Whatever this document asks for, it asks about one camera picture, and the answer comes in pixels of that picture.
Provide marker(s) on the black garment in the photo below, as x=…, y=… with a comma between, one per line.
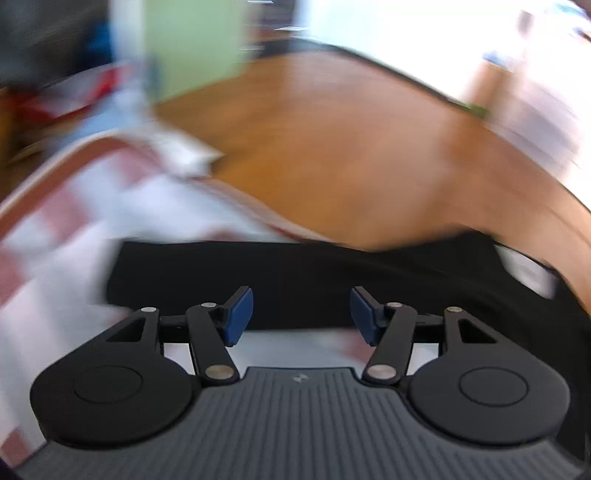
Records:
x=300, y=277

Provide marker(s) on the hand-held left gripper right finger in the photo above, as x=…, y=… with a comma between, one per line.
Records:
x=364, y=318

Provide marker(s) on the striped rug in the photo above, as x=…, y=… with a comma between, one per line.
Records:
x=69, y=221

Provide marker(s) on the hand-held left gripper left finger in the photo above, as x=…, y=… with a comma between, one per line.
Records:
x=238, y=318

